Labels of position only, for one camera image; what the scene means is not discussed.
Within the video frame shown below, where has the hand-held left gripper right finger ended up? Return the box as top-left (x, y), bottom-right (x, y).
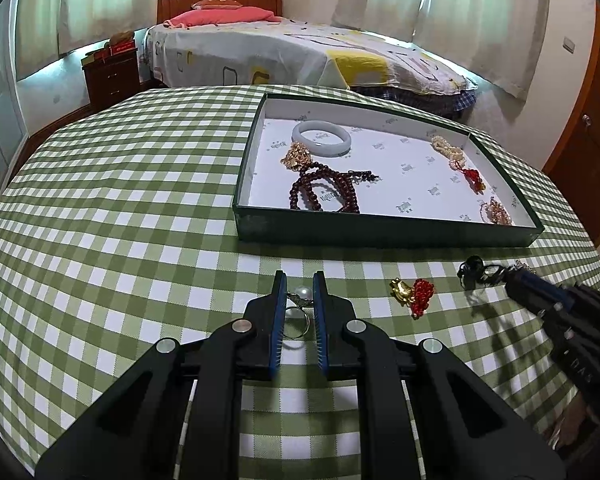
top-left (311, 270), bottom-right (567, 480)

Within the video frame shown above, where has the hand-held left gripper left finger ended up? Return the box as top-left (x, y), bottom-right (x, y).
top-left (35, 270), bottom-right (288, 480)

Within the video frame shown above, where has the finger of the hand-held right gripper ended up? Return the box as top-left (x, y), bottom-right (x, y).
top-left (505, 268), bottom-right (582, 315)

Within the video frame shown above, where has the silver pearl ring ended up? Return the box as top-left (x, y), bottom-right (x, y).
top-left (283, 285), bottom-right (312, 340)

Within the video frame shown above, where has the black cord bracelet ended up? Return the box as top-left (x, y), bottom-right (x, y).
top-left (456, 255), bottom-right (506, 291)

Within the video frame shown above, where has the pink gold bracelet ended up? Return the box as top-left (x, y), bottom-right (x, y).
top-left (477, 196), bottom-right (514, 226)

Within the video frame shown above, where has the brown wooden bead bracelet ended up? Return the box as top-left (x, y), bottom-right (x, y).
top-left (288, 161), bottom-right (381, 215)

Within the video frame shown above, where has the pearl bracelet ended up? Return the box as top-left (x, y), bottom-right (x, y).
top-left (430, 134), bottom-right (487, 195)

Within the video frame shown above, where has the gold bead bracelet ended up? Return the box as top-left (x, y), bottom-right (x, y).
top-left (280, 141), bottom-right (315, 172)

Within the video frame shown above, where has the green tray with white lining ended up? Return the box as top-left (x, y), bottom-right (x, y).
top-left (233, 91), bottom-right (546, 248)

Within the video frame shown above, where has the pale jade bangle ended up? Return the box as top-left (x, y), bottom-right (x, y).
top-left (291, 121), bottom-right (352, 157)

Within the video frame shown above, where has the person's right hand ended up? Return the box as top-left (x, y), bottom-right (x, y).
top-left (550, 400), bottom-right (598, 453)

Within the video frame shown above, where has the gold and red charm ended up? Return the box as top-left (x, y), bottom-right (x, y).
top-left (389, 277), bottom-right (437, 320)

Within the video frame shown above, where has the wooden door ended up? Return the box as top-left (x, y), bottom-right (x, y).
top-left (541, 4), bottom-right (600, 247)

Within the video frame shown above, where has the blue checked bed skirt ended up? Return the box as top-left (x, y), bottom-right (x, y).
top-left (349, 85), bottom-right (479, 124)

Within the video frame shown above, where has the patterned white bedsheet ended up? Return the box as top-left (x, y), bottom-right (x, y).
top-left (144, 16), bottom-right (479, 97)

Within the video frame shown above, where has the dark wooden nightstand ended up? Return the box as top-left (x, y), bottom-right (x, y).
top-left (82, 52), bottom-right (141, 112)

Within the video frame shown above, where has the pink pillow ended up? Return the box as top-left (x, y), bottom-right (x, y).
top-left (163, 6), bottom-right (277, 30)

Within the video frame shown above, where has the wooden bed headboard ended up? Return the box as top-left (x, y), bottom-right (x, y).
top-left (156, 0), bottom-right (284, 26)

